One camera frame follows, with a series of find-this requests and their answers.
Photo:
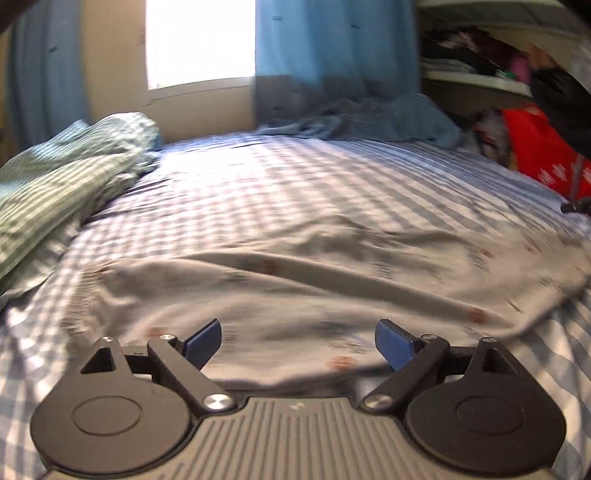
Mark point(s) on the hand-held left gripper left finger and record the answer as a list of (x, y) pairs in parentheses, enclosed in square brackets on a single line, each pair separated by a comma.
[(203, 344)]

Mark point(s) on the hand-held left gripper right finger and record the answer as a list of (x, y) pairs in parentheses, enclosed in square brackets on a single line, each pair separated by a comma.
[(395, 346)]

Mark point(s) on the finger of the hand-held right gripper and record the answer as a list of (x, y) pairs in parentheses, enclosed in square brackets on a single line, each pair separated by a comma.
[(577, 205)]

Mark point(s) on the grey printed pants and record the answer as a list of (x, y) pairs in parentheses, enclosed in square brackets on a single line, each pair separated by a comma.
[(295, 277)]

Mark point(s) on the red printed bag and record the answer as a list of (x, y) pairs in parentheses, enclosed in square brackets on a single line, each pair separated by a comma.
[(535, 147)]

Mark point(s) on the dark hanging garment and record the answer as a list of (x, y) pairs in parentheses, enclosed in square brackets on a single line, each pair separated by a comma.
[(561, 101)]

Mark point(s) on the blue checked bed sheet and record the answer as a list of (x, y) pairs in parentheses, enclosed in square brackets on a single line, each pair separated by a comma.
[(277, 184)]

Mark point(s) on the clothes heap on shelf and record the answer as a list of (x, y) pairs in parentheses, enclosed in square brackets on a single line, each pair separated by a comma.
[(471, 53)]

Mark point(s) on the green checked quilt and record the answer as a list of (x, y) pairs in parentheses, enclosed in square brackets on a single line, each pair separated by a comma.
[(60, 175)]

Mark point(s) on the crumpled blue cloth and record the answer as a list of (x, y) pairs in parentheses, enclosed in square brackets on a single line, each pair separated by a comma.
[(369, 120)]

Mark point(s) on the blue star curtain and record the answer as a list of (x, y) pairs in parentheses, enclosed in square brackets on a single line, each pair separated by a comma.
[(46, 69), (332, 46)]

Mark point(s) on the bright window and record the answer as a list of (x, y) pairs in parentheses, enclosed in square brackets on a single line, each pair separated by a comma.
[(198, 41)]

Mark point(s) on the white wall shelf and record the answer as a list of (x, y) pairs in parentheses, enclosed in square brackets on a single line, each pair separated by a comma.
[(471, 78)]

